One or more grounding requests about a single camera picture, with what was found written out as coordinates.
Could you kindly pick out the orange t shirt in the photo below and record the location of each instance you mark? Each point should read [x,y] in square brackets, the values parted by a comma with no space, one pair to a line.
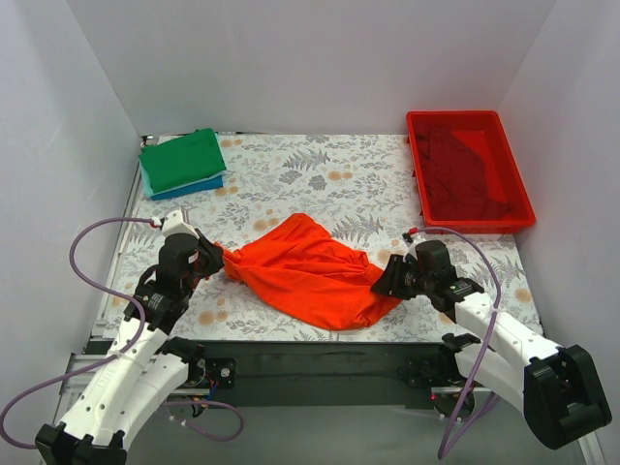
[301,271]

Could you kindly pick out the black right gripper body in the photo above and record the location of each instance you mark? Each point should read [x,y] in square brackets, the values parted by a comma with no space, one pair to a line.
[392,276]

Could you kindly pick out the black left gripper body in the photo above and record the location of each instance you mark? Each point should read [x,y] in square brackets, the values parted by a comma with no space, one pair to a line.
[209,257]

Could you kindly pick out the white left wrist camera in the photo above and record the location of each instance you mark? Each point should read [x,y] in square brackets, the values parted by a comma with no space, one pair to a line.
[176,222]

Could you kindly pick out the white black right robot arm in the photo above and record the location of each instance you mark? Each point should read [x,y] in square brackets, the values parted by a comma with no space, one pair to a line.
[556,389]

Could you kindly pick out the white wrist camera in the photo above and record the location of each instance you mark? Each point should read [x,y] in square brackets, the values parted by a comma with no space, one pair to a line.
[408,238]
[176,222]

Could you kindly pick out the dark red t shirt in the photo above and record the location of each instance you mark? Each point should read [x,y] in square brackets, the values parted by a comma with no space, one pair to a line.
[454,178]

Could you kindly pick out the aluminium frame rail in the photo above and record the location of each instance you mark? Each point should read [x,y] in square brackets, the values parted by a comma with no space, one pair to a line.
[78,383]

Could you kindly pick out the folded green t shirt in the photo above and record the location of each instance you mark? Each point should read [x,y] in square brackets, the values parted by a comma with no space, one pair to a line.
[182,161]

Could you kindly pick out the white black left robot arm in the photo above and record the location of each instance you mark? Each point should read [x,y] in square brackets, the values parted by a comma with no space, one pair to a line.
[147,363]

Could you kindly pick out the red plastic bin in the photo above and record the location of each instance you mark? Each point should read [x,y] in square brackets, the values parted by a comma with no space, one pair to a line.
[483,132]

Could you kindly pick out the folded blue t shirt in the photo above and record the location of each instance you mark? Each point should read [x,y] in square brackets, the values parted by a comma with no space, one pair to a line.
[211,183]

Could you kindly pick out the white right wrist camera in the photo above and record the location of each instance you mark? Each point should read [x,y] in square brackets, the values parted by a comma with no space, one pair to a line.
[408,238]

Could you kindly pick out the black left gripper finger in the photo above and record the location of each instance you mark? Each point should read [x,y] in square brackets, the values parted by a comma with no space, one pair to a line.
[211,256]
[202,271]

